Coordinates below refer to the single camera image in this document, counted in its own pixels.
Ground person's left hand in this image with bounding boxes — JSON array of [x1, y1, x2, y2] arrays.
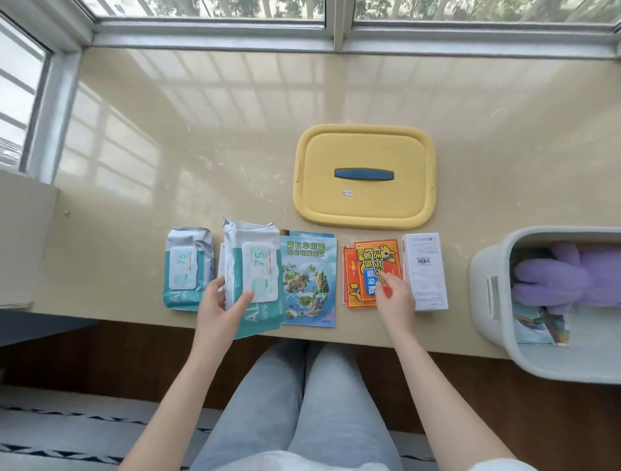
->
[[194, 277, 255, 361]]

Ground person's right hand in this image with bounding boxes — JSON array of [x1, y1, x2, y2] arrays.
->
[[376, 271, 417, 346]]

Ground red orange cartoon packet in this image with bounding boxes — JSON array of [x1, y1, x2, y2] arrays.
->
[[343, 245, 385, 310], [354, 239, 403, 304]]

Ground teal white wet wipes pack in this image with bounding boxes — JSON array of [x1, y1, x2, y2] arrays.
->
[[162, 226, 215, 312], [222, 218, 286, 340]]

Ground person's left forearm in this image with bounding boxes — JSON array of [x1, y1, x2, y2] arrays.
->
[[119, 349, 234, 471]]

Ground person's right forearm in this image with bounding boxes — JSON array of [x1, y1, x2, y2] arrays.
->
[[391, 334, 516, 471]]

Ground white cardboard box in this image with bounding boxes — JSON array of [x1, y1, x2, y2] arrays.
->
[[403, 233, 449, 312]]

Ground island picture brochure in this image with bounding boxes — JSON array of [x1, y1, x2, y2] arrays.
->
[[280, 235, 338, 328]]

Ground yellow plastic bin lid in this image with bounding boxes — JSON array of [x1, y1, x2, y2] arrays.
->
[[293, 124, 437, 231]]

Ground grey plastic storage bin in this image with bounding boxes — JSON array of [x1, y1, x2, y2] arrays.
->
[[469, 226, 621, 385]]

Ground light blue jeans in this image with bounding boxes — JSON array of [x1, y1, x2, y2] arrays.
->
[[189, 340, 403, 471]]

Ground colourful picture booklet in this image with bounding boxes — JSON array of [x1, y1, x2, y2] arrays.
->
[[512, 298, 571, 348]]

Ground white shirt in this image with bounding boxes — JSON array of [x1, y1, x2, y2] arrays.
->
[[213, 450, 539, 471]]

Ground purple plush toy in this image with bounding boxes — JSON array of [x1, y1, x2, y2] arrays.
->
[[512, 243, 621, 316]]

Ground grey patterned rug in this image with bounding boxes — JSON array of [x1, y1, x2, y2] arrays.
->
[[0, 386, 437, 471]]

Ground blue lid handle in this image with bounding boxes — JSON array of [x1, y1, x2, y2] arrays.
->
[[334, 168, 395, 181]]

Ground white window frame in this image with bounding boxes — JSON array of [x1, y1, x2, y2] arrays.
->
[[0, 0, 621, 185]]

